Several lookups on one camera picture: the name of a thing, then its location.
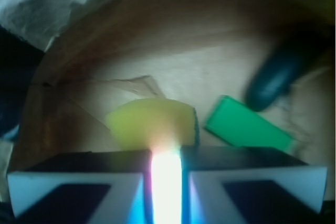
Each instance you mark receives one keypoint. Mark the green rectangular sponge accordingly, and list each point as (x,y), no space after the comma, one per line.
(239,126)

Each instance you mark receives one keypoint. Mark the dark green toy cucumber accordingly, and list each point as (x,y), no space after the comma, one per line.
(285,64)

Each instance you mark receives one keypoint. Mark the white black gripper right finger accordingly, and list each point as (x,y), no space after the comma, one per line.
(249,185)

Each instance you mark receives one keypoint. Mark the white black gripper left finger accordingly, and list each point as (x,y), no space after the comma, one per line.
(87,187)

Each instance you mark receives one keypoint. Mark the yellow sponge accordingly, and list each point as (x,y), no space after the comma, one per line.
(157,124)

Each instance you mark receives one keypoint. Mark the brown paper bag bin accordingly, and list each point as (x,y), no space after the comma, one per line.
(192,51)

